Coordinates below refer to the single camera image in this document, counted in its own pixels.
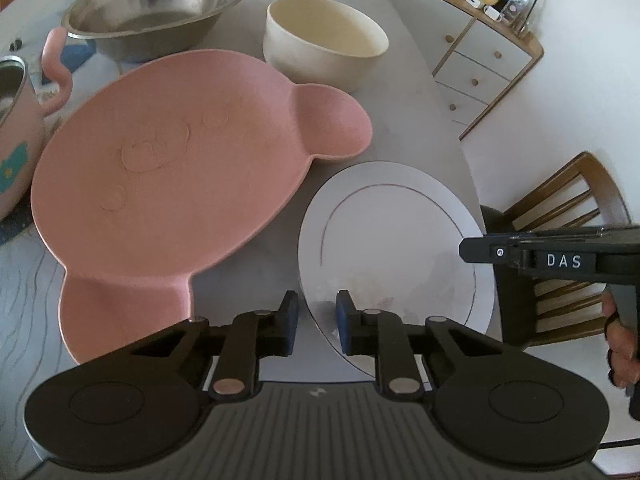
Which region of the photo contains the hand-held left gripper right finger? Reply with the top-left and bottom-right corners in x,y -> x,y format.
335,289 -> 507,403

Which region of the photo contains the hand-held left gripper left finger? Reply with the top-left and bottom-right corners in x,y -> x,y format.
127,290 -> 301,403

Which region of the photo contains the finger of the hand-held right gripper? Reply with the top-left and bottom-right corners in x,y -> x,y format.
458,234 -> 524,265

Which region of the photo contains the white round plate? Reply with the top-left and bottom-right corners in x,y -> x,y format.
298,161 -> 495,378

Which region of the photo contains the pink bear-shaped plate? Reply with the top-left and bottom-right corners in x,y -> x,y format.
30,50 -> 373,366

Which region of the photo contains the cream bowl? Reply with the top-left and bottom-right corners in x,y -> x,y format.
263,0 -> 390,93

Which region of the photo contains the pink mug with steel liner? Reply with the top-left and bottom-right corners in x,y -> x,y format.
0,27 -> 73,221

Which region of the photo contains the large stainless steel bowl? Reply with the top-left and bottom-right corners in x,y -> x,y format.
61,0 -> 248,64

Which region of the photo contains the person's right hand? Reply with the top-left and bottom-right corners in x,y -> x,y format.
602,291 -> 640,389

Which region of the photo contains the dark wooden chair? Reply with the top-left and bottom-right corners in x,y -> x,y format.
480,151 -> 635,352

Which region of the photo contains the white cabinet with wooden top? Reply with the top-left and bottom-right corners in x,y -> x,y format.
377,0 -> 545,141

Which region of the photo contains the clear plastic container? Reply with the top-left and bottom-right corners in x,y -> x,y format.
501,0 -> 530,23

